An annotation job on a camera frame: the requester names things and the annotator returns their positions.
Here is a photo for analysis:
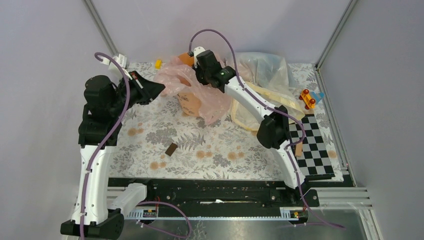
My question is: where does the orange toy car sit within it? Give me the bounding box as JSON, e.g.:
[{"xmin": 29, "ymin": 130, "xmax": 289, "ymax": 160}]
[{"xmin": 299, "ymin": 89, "xmax": 317, "ymax": 110}]

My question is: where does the floral table mat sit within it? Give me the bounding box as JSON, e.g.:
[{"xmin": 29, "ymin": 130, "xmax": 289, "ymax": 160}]
[{"xmin": 96, "ymin": 62, "xmax": 345, "ymax": 182}]

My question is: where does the small brown block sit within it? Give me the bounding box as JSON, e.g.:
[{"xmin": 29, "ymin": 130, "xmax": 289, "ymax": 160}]
[{"xmin": 165, "ymin": 143, "xmax": 178, "ymax": 157}]

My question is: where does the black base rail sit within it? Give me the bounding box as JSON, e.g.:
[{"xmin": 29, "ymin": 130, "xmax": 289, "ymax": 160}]
[{"xmin": 106, "ymin": 177, "xmax": 304, "ymax": 219}]

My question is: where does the clear plastic bag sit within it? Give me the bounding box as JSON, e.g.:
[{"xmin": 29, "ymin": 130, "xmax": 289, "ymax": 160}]
[{"xmin": 225, "ymin": 52, "xmax": 294, "ymax": 98}]

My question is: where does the black white checkerboard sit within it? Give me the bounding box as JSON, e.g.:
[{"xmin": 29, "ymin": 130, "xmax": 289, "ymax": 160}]
[{"xmin": 296, "ymin": 114, "xmax": 336, "ymax": 181}]

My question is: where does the pink translucent trash bag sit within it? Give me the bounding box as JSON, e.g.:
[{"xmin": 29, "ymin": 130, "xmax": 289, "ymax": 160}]
[{"xmin": 153, "ymin": 56, "xmax": 232, "ymax": 125}]

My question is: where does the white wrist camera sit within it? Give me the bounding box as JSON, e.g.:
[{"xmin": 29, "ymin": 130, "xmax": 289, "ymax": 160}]
[
  {"xmin": 108, "ymin": 54, "xmax": 130, "ymax": 79},
  {"xmin": 192, "ymin": 46, "xmax": 206, "ymax": 68}
]

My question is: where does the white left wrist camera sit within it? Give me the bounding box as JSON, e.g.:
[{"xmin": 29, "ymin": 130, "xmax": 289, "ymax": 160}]
[{"xmin": 108, "ymin": 54, "xmax": 130, "ymax": 79}]

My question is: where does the orange plastic trash bin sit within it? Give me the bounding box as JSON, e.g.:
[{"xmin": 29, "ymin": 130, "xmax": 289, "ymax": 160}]
[{"xmin": 177, "ymin": 53, "xmax": 202, "ymax": 117}]

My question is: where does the yellow toy block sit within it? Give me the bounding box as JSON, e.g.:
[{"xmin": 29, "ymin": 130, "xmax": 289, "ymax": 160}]
[{"xmin": 154, "ymin": 59, "xmax": 162, "ymax": 70}]

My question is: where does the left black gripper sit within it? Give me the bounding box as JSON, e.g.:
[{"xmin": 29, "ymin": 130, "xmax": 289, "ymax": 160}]
[{"xmin": 109, "ymin": 69, "xmax": 166, "ymax": 116}]

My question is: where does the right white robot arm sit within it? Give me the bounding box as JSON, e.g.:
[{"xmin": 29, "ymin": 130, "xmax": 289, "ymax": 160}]
[{"xmin": 191, "ymin": 47, "xmax": 307, "ymax": 206}]

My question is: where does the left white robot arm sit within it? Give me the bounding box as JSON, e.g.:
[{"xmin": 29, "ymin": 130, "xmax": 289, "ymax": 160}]
[{"xmin": 60, "ymin": 71, "xmax": 165, "ymax": 240}]

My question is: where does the yellowish translucent trash bag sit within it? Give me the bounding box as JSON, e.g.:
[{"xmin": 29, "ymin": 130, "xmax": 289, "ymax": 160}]
[{"xmin": 224, "ymin": 77, "xmax": 305, "ymax": 131}]

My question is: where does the small wooden block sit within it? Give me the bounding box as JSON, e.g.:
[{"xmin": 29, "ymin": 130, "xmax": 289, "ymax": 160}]
[{"xmin": 294, "ymin": 142, "xmax": 303, "ymax": 157}]

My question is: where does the blue toy piece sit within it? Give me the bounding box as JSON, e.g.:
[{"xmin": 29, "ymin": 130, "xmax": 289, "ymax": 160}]
[{"xmin": 310, "ymin": 92, "xmax": 325, "ymax": 105}]

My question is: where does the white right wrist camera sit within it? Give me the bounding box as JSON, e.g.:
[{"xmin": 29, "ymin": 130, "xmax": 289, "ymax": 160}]
[{"xmin": 192, "ymin": 46, "xmax": 206, "ymax": 68}]

